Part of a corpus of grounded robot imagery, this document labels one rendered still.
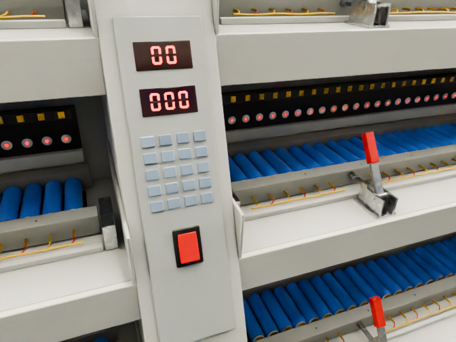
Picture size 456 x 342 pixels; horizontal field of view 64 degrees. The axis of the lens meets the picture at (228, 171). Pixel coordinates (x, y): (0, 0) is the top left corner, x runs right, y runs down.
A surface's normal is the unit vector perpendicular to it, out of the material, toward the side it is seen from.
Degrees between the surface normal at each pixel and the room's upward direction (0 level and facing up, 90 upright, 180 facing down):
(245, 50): 112
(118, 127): 90
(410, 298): 22
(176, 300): 90
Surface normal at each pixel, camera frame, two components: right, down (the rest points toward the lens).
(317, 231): 0.04, -0.87
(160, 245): 0.34, 0.11
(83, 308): 0.36, 0.47
